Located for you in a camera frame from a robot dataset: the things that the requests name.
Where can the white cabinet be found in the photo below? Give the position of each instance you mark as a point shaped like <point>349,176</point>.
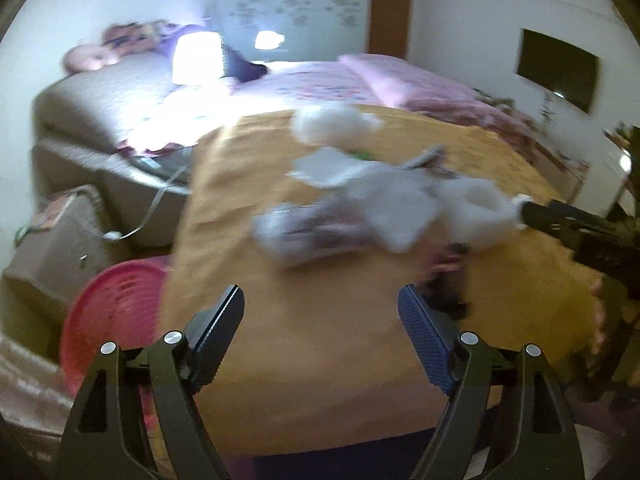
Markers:
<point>607,175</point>

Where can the green packet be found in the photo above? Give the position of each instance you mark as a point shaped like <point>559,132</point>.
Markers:
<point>362,155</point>

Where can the cardboard box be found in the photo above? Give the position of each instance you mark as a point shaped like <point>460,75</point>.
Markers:
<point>55,255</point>

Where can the white fluffy garment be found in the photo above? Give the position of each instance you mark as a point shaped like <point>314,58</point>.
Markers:
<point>325,122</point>

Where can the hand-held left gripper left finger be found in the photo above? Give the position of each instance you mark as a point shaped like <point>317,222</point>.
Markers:
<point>220,332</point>

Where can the dark purple cloth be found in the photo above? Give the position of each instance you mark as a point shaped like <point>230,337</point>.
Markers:
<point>242,66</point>

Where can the yellow blanket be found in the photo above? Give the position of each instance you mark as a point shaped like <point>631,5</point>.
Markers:
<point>300,360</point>

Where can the wooden door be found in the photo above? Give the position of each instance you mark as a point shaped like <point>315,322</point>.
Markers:
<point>390,17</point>

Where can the black wall television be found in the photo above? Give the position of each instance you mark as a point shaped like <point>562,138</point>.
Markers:
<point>557,67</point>

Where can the white paper box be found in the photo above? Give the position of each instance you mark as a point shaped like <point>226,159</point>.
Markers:
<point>325,167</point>

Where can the grey bed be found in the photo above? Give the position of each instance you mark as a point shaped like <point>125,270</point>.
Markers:
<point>90,105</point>

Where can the pink quilt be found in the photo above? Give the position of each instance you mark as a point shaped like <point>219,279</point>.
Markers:
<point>415,82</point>

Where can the plush toys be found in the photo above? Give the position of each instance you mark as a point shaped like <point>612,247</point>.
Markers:
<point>132,35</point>

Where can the small glowing light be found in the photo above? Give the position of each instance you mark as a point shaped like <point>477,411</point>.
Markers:
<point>266,39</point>

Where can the flower patterned wardrobe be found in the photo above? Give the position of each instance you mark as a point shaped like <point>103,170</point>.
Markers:
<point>295,10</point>

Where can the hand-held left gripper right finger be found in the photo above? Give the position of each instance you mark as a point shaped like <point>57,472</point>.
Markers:
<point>425,340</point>

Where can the small dark wrapper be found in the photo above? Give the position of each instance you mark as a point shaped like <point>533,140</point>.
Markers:
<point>450,285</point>

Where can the clear printed plastic packet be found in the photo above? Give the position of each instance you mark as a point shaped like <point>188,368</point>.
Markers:
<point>300,232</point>

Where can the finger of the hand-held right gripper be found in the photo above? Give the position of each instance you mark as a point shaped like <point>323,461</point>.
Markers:
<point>550,217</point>

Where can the pink pillow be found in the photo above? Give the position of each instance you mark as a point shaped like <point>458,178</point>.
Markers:
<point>87,57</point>

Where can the floral bed sheet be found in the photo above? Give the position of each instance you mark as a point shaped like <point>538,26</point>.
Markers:
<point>310,82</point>

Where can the glowing table lamp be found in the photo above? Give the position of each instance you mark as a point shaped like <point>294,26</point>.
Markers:
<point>197,57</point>

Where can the dark blue cloth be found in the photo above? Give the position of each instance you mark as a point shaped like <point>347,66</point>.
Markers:
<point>340,452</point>

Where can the pink plastic basket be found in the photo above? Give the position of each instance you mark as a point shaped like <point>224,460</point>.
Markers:
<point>115,310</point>

